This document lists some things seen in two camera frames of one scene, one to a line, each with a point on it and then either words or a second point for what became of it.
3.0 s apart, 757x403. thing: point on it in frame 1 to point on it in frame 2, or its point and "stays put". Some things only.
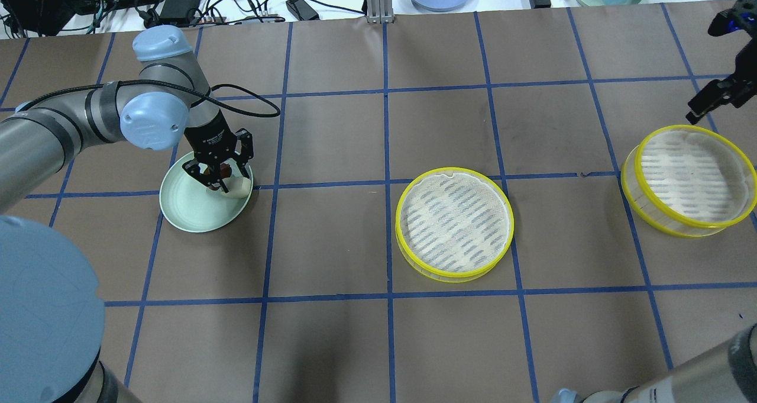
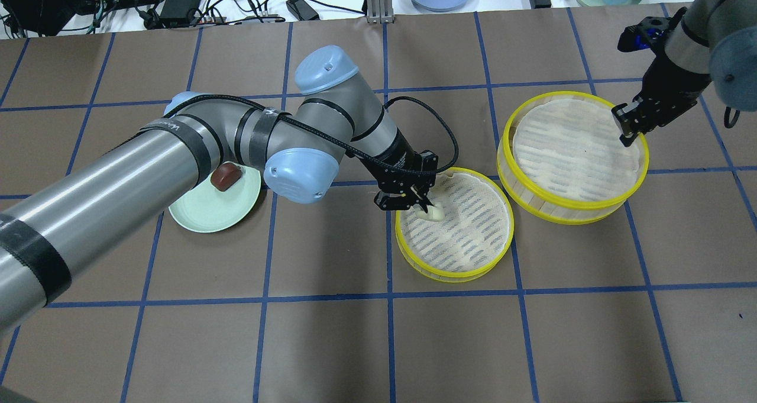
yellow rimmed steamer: [453, 224] stays put
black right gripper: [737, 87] to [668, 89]
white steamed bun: [238, 187] to [433, 213]
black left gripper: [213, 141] to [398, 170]
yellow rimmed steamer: [689, 181] to [560, 160]
